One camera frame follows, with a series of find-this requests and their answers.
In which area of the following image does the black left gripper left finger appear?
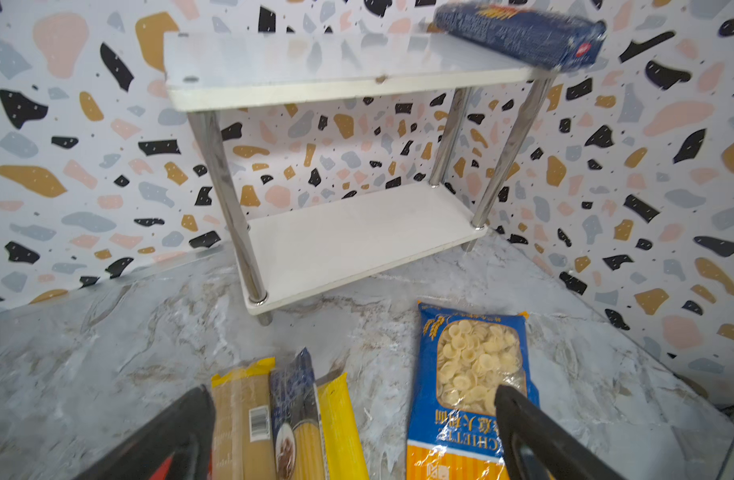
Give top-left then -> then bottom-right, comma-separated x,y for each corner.
77,385 -> 216,479

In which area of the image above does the blue Barilla spaghetti pack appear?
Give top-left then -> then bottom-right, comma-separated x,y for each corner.
433,2 -> 607,73

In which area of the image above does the white two-tier shelf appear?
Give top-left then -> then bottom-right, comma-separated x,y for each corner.
163,32 -> 555,324

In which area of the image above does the dark blue clear spaghetti pack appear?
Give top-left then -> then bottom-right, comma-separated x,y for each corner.
270,349 -> 329,480

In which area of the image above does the blue orange orecchiette bag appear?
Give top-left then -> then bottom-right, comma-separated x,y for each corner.
406,302 -> 539,479

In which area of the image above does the yellow spaghetti pack barcode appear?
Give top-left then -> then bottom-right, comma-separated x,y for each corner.
211,357 -> 277,479

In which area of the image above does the yellow spaghetti pack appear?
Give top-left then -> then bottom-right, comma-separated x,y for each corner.
316,369 -> 369,480

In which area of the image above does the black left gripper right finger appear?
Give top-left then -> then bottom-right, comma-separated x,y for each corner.
495,385 -> 621,479

